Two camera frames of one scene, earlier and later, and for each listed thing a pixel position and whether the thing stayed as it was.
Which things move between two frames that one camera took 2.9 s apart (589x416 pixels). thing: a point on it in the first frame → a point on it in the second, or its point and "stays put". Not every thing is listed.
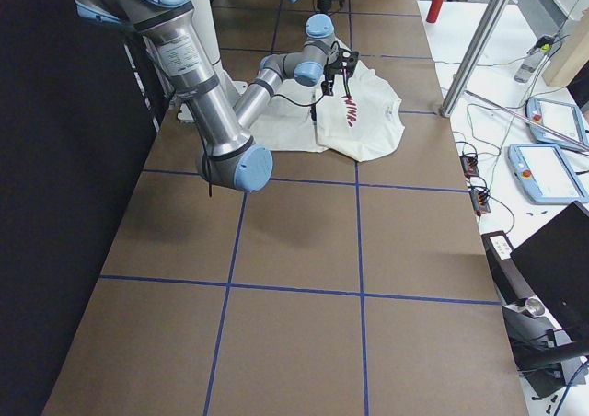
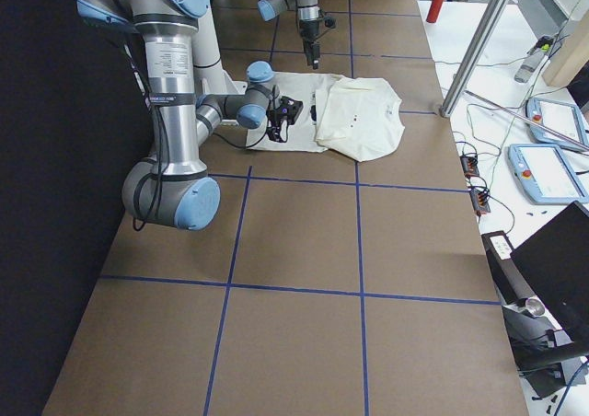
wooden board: (571, 55) stays put
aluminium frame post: (479, 45) stays put
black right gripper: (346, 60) → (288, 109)
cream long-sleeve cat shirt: (359, 118) stays put
